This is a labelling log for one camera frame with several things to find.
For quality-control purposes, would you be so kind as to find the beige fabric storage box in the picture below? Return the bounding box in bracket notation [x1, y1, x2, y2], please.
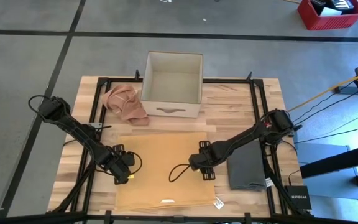
[140, 51, 204, 119]

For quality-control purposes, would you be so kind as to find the black device in crate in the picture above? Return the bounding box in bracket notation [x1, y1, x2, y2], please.
[310, 0, 356, 15]

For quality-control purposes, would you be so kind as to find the grey towel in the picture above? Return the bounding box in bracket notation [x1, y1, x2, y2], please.
[227, 139, 275, 191]

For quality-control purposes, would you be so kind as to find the black Netgear network switch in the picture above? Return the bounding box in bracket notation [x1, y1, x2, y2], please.
[283, 185, 312, 211]

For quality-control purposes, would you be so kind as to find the red plastic crate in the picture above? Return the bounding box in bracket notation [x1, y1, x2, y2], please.
[296, 0, 358, 31]

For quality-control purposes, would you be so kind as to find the pink towel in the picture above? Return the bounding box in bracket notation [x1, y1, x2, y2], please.
[101, 84, 151, 126]

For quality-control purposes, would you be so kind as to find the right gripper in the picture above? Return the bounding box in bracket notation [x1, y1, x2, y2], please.
[188, 140, 229, 182]

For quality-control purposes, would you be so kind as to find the orange towel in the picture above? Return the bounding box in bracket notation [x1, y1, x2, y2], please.
[115, 131, 225, 211]

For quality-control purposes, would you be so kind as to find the black metal table frame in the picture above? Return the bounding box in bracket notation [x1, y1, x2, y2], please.
[47, 70, 313, 224]

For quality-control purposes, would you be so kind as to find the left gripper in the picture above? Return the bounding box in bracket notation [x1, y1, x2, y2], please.
[103, 144, 135, 185]

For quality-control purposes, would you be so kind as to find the black stand beam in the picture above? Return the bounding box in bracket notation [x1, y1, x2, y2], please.
[299, 141, 358, 180]

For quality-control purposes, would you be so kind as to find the yellow cable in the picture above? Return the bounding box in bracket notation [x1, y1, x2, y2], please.
[287, 70, 358, 113]

